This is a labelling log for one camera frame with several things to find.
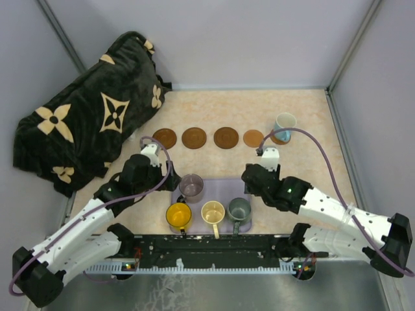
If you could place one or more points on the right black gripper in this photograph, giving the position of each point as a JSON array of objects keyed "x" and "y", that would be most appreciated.
[{"x": 256, "y": 176}]

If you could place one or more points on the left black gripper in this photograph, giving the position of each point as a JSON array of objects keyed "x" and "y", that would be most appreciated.
[{"x": 167, "y": 175}]

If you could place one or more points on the dark brown grooved coaster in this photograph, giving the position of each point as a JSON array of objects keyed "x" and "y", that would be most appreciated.
[{"x": 166, "y": 136}]

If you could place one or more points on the grey green mug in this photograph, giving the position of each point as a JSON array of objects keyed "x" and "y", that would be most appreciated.
[{"x": 239, "y": 212}]

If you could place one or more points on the transparent purple cup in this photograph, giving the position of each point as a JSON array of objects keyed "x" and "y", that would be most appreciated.
[{"x": 191, "y": 188}]

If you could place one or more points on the light brown small coaster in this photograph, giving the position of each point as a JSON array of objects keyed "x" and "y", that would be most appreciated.
[
  {"x": 275, "y": 140},
  {"x": 253, "y": 138}
]

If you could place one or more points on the cream and blue mug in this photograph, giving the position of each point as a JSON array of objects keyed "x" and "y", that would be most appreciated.
[{"x": 284, "y": 120}]

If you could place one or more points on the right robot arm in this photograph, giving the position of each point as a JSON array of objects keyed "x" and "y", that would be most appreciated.
[{"x": 383, "y": 242}]

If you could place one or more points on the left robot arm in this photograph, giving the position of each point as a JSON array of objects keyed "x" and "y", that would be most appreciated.
[{"x": 41, "y": 273}]

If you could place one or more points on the yellow transparent mug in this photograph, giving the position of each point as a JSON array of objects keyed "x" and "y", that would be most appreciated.
[{"x": 179, "y": 218}]

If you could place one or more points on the lavender plastic tray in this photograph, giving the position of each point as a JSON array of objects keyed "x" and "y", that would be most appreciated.
[{"x": 223, "y": 190}]

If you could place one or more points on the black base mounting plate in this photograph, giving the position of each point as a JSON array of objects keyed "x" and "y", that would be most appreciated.
[{"x": 205, "y": 251}]

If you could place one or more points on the black floral plush blanket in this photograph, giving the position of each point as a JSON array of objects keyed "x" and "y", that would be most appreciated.
[{"x": 79, "y": 133}]

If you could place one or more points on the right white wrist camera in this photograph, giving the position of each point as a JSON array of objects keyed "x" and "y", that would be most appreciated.
[{"x": 269, "y": 157}]

